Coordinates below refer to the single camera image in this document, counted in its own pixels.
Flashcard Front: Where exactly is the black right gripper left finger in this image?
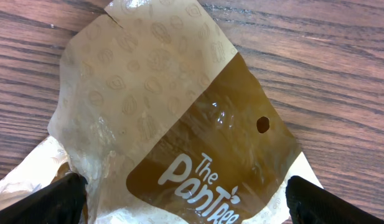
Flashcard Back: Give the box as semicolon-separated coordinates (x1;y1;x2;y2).
0;173;87;224

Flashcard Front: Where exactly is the brown cookie pouch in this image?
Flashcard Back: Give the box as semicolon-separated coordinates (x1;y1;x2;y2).
0;1;319;223

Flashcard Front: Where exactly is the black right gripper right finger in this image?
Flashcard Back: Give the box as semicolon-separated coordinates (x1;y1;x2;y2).
286;175;384;224

